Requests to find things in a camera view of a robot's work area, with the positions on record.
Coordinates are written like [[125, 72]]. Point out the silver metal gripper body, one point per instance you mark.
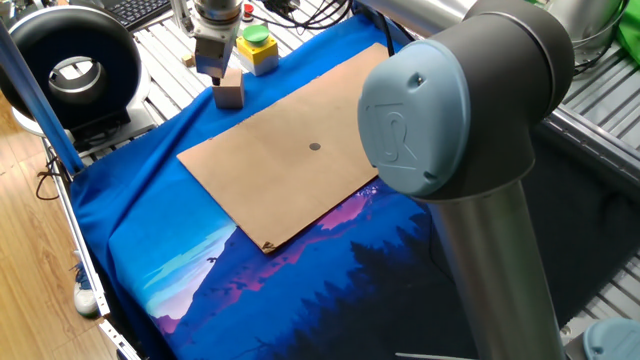
[[212, 57]]

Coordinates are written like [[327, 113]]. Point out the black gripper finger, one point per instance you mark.
[[217, 81]]

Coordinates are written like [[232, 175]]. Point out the large wooden cube block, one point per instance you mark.
[[231, 92]]

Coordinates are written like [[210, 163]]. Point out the silver grey UR5 robot arm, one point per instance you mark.
[[500, 100]]

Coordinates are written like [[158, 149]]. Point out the small wooden cube block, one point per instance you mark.
[[188, 60]]

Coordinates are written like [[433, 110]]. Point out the yellow box green push button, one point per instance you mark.
[[257, 52]]

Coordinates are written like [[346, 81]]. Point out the grey box red push button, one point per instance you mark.
[[248, 10]]

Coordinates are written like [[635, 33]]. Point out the black keyboard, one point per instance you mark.
[[135, 11]]

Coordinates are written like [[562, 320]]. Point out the brown cardboard sheet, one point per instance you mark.
[[270, 165]]

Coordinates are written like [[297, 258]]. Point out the blue landscape print cloth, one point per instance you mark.
[[175, 210]]

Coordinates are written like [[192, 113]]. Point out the blue slanted pole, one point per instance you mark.
[[40, 100]]

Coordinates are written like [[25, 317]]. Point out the white blue sneaker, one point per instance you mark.
[[85, 295]]

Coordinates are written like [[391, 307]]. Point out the white zip tie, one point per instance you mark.
[[425, 356]]

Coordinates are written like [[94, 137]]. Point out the silver metal cone base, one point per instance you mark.
[[590, 20]]

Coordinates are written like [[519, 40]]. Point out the green fabric bag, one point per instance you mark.
[[630, 30]]

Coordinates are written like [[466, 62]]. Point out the silver aluminium post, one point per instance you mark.
[[181, 15]]

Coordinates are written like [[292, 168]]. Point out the white table edge rail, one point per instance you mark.
[[80, 250]]

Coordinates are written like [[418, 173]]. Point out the aluminium frame rail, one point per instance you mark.
[[595, 145]]

